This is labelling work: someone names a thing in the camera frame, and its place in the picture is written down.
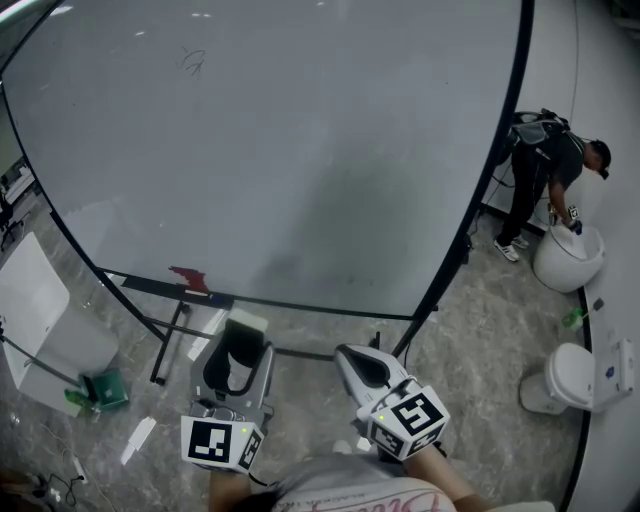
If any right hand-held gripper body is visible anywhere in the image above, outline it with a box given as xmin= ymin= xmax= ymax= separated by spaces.
xmin=351 ymin=370 xmax=451 ymax=462

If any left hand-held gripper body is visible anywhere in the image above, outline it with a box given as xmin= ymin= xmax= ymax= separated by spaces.
xmin=179 ymin=340 xmax=276 ymax=474

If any red whiteboard eraser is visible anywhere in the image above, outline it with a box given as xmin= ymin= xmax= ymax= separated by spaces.
xmin=168 ymin=265 xmax=210 ymax=297

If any large black-framed whiteboard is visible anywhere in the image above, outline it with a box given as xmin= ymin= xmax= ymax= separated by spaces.
xmin=0 ymin=0 xmax=536 ymax=386

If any person's right forearm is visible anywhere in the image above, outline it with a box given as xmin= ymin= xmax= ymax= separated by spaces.
xmin=402 ymin=446 xmax=479 ymax=504

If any person's left forearm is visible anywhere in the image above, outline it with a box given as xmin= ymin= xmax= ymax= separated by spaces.
xmin=207 ymin=467 xmax=254 ymax=512

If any person's light printed shirt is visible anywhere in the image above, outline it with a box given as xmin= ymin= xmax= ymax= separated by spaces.
xmin=267 ymin=453 xmax=459 ymax=512

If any white paper strip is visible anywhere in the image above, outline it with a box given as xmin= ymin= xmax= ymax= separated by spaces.
xmin=119 ymin=416 xmax=158 ymax=466

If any green box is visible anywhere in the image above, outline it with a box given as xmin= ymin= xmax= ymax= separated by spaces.
xmin=80 ymin=368 xmax=130 ymax=413

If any white toilet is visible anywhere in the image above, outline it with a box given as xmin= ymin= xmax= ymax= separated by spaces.
xmin=518 ymin=341 xmax=597 ymax=415

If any white cabinet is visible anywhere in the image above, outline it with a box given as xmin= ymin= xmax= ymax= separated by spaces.
xmin=0 ymin=231 xmax=120 ymax=417

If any white round bin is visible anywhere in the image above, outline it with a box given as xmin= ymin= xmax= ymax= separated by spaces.
xmin=531 ymin=223 xmax=607 ymax=295

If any white toilet tank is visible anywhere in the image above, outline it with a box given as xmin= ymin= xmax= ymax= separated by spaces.
xmin=591 ymin=338 xmax=637 ymax=412

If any black office chair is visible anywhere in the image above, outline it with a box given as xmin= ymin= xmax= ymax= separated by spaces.
xmin=0 ymin=188 xmax=25 ymax=252

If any black floor cable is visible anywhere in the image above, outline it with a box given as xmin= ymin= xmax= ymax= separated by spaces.
xmin=27 ymin=469 xmax=84 ymax=507

